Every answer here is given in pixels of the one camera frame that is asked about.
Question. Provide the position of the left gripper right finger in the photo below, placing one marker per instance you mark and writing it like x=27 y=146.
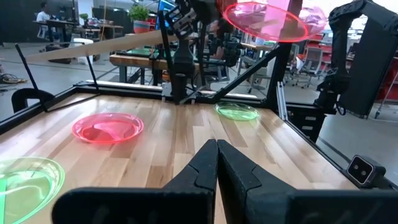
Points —
x=264 y=202

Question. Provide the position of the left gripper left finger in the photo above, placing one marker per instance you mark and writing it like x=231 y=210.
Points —
x=186 y=202

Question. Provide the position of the red translucent plastic plate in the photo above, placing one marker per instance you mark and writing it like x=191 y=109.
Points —
x=107 y=129
x=264 y=23

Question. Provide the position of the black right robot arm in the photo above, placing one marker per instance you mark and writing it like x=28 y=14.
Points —
x=183 y=62

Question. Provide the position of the wooden shelf with black legs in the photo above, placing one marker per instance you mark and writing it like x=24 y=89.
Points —
x=102 y=46

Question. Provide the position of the person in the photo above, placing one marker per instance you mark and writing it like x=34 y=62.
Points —
x=217 y=31
x=43 y=17

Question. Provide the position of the leafy plant in striped pot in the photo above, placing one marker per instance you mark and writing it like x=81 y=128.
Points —
x=141 y=26

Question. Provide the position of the wooden workbench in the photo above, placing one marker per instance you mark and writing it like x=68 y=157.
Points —
x=133 y=61

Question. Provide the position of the black box with white labels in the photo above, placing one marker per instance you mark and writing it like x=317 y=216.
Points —
x=295 y=124

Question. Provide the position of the green translucent plastic plate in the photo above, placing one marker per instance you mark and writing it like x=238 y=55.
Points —
x=236 y=111

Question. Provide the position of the silver aluminium bar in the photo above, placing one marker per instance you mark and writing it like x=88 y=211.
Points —
x=281 y=102

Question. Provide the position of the white bin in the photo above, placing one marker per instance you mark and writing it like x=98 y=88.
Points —
x=82 y=42

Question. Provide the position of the grey office chair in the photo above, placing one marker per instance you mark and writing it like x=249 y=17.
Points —
x=312 y=60

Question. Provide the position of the dark office table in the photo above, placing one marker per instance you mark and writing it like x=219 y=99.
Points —
x=59 y=22

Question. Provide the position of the green plate with straight stripe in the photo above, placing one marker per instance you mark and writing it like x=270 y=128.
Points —
x=28 y=186

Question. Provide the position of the neighbouring black robot station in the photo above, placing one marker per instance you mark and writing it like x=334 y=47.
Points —
x=367 y=62

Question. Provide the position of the black curved clamp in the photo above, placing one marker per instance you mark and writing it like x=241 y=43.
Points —
x=18 y=96

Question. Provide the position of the black table-level camera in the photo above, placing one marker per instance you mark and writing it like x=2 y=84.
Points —
x=360 y=169

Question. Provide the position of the black aluminium table frame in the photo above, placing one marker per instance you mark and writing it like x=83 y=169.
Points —
x=277 y=77

